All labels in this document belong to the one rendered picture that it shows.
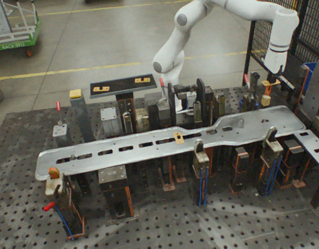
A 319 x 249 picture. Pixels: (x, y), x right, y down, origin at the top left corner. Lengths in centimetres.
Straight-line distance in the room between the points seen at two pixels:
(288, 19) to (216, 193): 93
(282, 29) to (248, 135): 54
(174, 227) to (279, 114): 83
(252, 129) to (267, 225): 48
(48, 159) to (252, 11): 116
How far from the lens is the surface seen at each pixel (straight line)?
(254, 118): 159
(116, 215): 148
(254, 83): 160
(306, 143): 152
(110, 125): 145
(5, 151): 214
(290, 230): 155
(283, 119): 163
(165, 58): 165
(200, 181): 136
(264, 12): 136
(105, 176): 127
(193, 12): 143
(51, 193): 125
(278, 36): 128
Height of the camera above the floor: 198
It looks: 39 degrees down
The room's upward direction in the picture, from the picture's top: 4 degrees counter-clockwise
